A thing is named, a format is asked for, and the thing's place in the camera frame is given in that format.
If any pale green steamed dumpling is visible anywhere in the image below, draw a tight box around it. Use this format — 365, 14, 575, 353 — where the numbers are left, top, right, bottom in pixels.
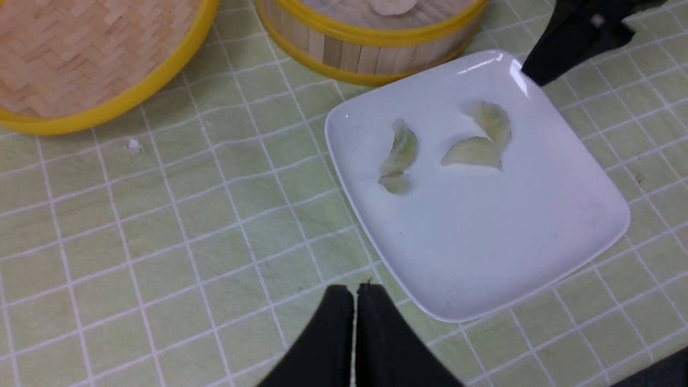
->
378, 118, 418, 195

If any yellow rimmed bamboo steamer lid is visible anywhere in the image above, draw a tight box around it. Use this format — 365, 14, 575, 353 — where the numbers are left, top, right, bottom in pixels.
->
1, 1, 219, 135

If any white square plate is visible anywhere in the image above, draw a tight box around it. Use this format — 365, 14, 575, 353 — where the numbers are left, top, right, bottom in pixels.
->
325, 49, 631, 323

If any small white crumb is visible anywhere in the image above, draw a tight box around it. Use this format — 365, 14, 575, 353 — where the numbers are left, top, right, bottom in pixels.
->
127, 139, 143, 155

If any white dumpling in steamer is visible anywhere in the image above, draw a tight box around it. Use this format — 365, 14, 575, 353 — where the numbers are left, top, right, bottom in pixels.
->
369, 0, 418, 16

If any yellow rimmed bamboo steamer basket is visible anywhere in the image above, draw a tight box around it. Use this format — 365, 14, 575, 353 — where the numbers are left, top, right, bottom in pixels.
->
255, 1, 488, 87

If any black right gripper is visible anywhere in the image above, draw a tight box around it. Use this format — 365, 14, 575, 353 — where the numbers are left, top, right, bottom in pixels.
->
521, 1, 666, 87

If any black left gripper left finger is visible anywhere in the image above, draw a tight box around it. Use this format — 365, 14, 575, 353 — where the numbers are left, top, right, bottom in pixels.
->
258, 285, 354, 386

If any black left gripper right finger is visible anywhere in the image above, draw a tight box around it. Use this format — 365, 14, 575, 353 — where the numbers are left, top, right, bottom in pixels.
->
355, 283, 463, 386

